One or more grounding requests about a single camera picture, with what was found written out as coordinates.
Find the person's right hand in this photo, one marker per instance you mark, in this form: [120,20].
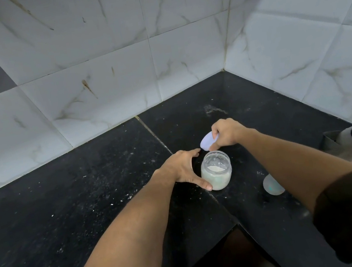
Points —
[229,132]

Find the person's left hand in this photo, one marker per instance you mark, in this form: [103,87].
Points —
[177,169]

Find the person's left thumb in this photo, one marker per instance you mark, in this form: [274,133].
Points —
[202,183]

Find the person's right thumb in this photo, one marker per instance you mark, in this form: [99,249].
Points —
[215,144]

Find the white plastic jar lid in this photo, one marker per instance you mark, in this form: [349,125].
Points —
[208,140]

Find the clear jar with white powder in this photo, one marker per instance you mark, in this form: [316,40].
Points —
[216,170]

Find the person's left forearm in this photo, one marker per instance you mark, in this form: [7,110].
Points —
[125,237]

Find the person's right forearm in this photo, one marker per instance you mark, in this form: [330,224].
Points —
[295,167]

